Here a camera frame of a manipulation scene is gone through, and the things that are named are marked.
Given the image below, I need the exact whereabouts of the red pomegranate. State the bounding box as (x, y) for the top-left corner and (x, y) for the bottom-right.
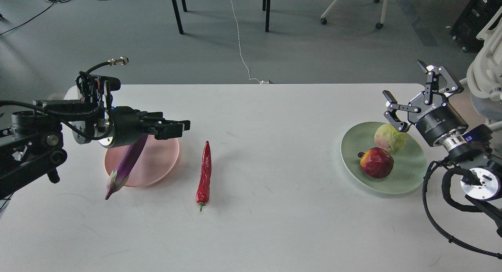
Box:
(357, 147), (394, 179)

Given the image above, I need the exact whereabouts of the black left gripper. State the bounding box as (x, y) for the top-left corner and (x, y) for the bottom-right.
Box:
(100, 107), (191, 148)

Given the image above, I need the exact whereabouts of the white chair base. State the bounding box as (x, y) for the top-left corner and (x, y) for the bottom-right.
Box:
(319, 0), (389, 30)

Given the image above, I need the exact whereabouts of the pink plate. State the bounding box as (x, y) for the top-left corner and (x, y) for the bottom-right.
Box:
(124, 135), (180, 187)

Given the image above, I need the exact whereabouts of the purple eggplant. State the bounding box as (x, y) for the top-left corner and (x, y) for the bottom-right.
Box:
(105, 135), (148, 200)

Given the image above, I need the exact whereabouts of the black table leg right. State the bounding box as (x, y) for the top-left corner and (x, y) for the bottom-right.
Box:
(262, 0), (271, 33)

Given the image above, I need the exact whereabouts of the black table leg left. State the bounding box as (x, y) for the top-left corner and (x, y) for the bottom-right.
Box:
(171, 0), (187, 35)

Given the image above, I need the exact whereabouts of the white floor cable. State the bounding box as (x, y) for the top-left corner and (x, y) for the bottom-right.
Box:
(225, 0), (271, 84)

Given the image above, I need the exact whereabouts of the black cabinet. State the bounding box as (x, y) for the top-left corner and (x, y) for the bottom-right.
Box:
(450, 0), (502, 52)

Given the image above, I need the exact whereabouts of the green plate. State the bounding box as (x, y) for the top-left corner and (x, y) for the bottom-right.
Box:
(340, 122), (428, 195)

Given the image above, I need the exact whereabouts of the black table leg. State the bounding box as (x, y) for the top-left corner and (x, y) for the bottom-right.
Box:
(262, 0), (271, 33)
(171, 0), (187, 35)

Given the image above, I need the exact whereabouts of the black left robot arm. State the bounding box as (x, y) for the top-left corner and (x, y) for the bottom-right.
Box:
(0, 57), (191, 201)

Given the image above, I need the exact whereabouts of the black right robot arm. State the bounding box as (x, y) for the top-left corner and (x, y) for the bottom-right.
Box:
(383, 60), (502, 258)

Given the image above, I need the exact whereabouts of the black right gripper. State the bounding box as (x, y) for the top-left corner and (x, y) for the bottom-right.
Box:
(382, 60), (469, 147)

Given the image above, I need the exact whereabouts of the red chili pepper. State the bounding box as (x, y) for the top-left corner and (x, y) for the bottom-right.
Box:
(196, 141), (212, 212)

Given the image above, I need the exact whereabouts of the white office chair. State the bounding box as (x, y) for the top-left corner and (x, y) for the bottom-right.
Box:
(461, 12), (502, 141)

